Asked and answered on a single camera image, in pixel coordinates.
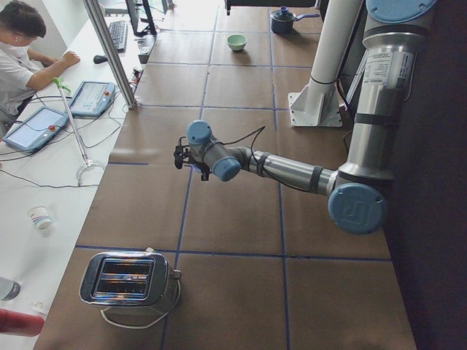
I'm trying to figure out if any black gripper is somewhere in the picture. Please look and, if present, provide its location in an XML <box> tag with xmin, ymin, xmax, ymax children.
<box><xmin>195</xmin><ymin>163</ymin><xmax>210</xmax><ymax>181</ymax></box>

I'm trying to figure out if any blue bowl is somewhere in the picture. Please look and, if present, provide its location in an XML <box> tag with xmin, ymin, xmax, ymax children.
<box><xmin>191</xmin><ymin>164</ymin><xmax>202</xmax><ymax>174</ymax></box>

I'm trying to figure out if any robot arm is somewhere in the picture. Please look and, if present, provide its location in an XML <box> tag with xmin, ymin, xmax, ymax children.
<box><xmin>174</xmin><ymin>1</ymin><xmax>436</xmax><ymax>235</ymax></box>

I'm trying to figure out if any green bowl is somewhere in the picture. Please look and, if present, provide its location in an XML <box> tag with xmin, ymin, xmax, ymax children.
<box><xmin>226</xmin><ymin>34</ymin><xmax>247</xmax><ymax>52</ymax></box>

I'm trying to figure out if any reacher grabber stick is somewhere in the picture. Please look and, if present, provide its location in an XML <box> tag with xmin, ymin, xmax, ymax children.
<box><xmin>53</xmin><ymin>77</ymin><xmax>105</xmax><ymax>187</ymax></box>

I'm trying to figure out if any chrome toaster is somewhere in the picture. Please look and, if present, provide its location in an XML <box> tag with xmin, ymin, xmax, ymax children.
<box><xmin>80</xmin><ymin>251</ymin><xmax>182</xmax><ymax>315</ymax></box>

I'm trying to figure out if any teach pendant far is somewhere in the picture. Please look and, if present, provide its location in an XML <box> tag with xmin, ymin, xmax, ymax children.
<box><xmin>69</xmin><ymin>81</ymin><xmax>115</xmax><ymax>119</ymax></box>

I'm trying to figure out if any teach pendant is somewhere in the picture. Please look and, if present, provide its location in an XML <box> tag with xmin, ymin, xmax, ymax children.
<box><xmin>69</xmin><ymin>81</ymin><xmax>115</xmax><ymax>119</ymax></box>
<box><xmin>3</xmin><ymin>106</ymin><xmax>69</xmax><ymax>152</ymax></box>

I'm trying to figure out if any black computer mouse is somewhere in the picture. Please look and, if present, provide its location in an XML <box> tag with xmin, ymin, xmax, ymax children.
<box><xmin>93</xmin><ymin>55</ymin><xmax>108</xmax><ymax>64</ymax></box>

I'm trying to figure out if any paper cup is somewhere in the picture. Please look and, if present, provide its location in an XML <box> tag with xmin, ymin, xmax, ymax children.
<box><xmin>27</xmin><ymin>206</ymin><xmax>52</xmax><ymax>230</ymax></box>

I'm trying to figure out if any black keyboard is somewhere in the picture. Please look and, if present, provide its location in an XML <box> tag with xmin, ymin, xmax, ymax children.
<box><xmin>108</xmin><ymin>20</ymin><xmax>128</xmax><ymax>53</ymax></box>

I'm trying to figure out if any blue saucepan with lid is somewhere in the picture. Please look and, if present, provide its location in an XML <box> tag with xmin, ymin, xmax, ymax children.
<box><xmin>270</xmin><ymin>6</ymin><xmax>320</xmax><ymax>34</ymax></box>

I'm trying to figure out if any teach pendant near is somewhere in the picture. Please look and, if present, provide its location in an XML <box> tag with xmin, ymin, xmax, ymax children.
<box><xmin>3</xmin><ymin>106</ymin><xmax>69</xmax><ymax>152</ymax></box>

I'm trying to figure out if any seated person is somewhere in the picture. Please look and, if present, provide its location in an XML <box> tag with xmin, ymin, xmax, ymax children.
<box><xmin>1</xmin><ymin>1</ymin><xmax>80</xmax><ymax>130</ymax></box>

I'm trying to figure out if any red bottle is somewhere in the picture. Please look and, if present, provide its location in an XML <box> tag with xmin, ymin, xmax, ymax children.
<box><xmin>1</xmin><ymin>308</ymin><xmax>45</xmax><ymax>337</ymax></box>

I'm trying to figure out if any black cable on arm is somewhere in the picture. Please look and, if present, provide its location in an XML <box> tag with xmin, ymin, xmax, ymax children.
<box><xmin>204</xmin><ymin>125</ymin><xmax>329</xmax><ymax>193</ymax></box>

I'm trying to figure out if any white pedestal column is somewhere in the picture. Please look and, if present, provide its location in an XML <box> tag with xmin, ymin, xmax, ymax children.
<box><xmin>288</xmin><ymin>0</ymin><xmax>363</xmax><ymax>128</ymax></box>

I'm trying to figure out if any white toaster cord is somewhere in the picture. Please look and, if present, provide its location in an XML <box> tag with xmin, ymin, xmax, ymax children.
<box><xmin>99</xmin><ymin>280</ymin><xmax>182</xmax><ymax>328</ymax></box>

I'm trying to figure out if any aluminium frame post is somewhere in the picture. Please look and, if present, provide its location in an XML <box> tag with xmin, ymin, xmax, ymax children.
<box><xmin>82</xmin><ymin>0</ymin><xmax>136</xmax><ymax>109</ymax></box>

